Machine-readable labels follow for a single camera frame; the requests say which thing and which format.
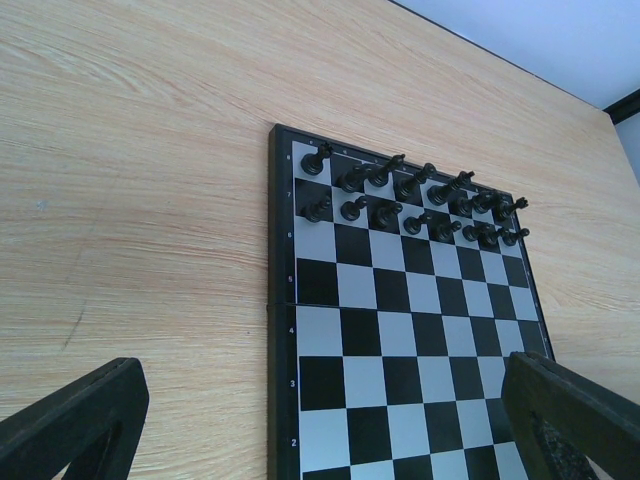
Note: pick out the black rook far left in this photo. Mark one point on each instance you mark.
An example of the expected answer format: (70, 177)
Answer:
(313, 164)

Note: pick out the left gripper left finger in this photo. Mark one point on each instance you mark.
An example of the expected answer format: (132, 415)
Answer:
(88, 429)

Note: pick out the black rook far right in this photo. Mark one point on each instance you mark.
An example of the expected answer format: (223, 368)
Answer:
(504, 210)

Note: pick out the black pawn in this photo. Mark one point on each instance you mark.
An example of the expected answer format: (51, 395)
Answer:
(475, 232)
(351, 209)
(384, 217)
(511, 238)
(443, 232)
(314, 211)
(489, 238)
(413, 225)

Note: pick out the black bishop right side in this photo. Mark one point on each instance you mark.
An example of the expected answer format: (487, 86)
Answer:
(464, 206)

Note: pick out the black knight back row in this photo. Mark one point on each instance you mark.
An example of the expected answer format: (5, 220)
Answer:
(352, 181)

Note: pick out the black rook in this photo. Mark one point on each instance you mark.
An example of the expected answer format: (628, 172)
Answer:
(504, 210)
(313, 164)

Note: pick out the black and silver chessboard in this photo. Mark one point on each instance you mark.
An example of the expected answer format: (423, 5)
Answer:
(387, 351)

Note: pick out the black king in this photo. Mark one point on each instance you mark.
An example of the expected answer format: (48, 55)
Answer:
(438, 195)

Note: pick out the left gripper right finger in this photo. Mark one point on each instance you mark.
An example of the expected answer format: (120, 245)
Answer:
(563, 422)

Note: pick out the black aluminium frame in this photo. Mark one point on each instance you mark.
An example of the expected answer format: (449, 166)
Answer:
(624, 108)

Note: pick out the black bishop back row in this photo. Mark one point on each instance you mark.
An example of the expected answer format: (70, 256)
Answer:
(379, 177)

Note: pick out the black knight right side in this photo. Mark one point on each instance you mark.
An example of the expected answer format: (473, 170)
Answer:
(485, 201)

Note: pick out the black queen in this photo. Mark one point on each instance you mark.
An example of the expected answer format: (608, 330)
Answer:
(404, 188)

